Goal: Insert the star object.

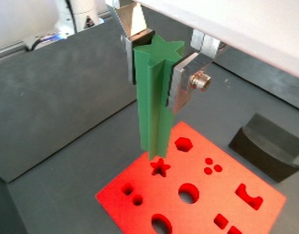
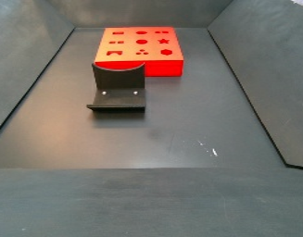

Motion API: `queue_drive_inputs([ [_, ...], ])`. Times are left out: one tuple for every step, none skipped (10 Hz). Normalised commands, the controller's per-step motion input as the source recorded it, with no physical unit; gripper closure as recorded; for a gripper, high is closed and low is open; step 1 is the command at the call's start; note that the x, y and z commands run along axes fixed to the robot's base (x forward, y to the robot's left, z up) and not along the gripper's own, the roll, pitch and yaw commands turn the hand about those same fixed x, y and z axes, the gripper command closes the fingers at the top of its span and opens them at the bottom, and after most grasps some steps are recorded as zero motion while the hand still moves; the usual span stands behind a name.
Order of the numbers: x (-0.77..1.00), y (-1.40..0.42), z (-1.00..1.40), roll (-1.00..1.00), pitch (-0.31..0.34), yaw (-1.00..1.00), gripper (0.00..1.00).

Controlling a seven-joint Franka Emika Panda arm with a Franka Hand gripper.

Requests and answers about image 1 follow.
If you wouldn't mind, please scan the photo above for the green star-shaped peg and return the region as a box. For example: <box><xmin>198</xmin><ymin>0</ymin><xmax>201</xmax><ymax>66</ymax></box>
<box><xmin>134</xmin><ymin>35</ymin><xmax>185</xmax><ymax>159</ymax></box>

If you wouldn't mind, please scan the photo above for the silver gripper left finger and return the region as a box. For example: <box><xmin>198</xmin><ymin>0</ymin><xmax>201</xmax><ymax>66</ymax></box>
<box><xmin>106</xmin><ymin>0</ymin><xmax>155</xmax><ymax>84</ymax></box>

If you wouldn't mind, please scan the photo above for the red shape-sorting block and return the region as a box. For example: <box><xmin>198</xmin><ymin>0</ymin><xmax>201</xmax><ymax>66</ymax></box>
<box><xmin>96</xmin><ymin>122</ymin><xmax>286</xmax><ymax>234</ymax></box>

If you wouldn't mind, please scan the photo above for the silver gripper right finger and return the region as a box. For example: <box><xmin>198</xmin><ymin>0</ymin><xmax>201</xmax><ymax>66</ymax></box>
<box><xmin>167</xmin><ymin>29</ymin><xmax>227</xmax><ymax>113</ymax></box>

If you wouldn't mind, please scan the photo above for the black curved holder block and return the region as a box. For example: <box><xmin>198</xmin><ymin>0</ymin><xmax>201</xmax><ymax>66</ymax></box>
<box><xmin>229</xmin><ymin>113</ymin><xmax>299</xmax><ymax>183</ymax></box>

